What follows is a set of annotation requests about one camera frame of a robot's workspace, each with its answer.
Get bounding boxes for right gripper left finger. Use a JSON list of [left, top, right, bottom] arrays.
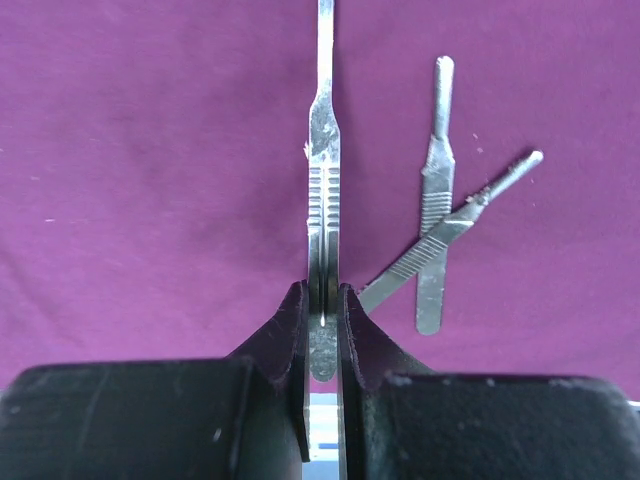
[[228, 280, 310, 463]]

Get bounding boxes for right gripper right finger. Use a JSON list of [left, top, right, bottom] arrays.
[[337, 283, 434, 479]]

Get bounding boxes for steel scalpel handle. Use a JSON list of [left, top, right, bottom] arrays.
[[358, 150, 544, 313], [416, 56, 455, 335], [305, 0, 341, 382]]

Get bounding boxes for purple cloth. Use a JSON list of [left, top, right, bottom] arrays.
[[1, 1, 639, 397]]

